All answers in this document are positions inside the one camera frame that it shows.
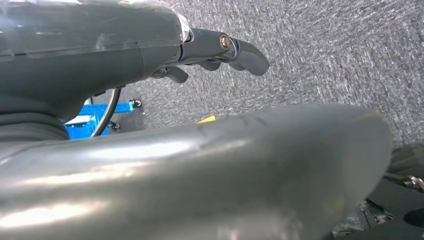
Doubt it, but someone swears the grey robot torso shell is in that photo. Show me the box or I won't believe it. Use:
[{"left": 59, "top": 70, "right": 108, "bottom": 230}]
[{"left": 0, "top": 104, "right": 393, "bottom": 240}]

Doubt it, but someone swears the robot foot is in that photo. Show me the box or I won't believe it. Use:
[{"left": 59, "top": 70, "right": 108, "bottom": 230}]
[{"left": 322, "top": 143, "right": 424, "bottom": 240}]

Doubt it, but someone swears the black cable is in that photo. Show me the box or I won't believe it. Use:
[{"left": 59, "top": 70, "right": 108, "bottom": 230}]
[{"left": 90, "top": 87, "right": 122, "bottom": 138}]

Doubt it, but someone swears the blue wheeled storage rack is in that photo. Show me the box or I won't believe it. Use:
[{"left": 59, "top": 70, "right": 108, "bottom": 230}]
[{"left": 64, "top": 98, "right": 143, "bottom": 141}]

